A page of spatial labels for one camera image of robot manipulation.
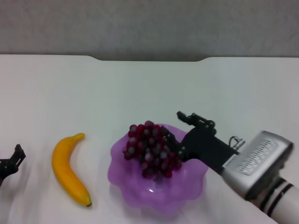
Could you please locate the purple scalloped plastic plate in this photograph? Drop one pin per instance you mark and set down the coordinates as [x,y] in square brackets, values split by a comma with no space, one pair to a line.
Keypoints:
[177,186]

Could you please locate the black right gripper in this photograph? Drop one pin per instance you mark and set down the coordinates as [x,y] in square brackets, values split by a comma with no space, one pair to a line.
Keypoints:
[205,147]

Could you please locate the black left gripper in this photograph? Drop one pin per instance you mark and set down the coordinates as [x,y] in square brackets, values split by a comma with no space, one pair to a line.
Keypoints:
[4,169]

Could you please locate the dark red grape bunch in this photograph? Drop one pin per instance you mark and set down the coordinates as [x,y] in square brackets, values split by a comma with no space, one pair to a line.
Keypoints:
[149,149]

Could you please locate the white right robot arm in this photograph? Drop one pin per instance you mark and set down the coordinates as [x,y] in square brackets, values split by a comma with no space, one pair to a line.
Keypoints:
[280,205]

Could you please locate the yellow banana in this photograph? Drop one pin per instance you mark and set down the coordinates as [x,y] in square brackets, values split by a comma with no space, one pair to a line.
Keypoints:
[67,172]

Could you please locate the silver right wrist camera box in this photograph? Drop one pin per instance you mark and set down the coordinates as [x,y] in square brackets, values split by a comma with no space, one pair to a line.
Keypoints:
[259,161]

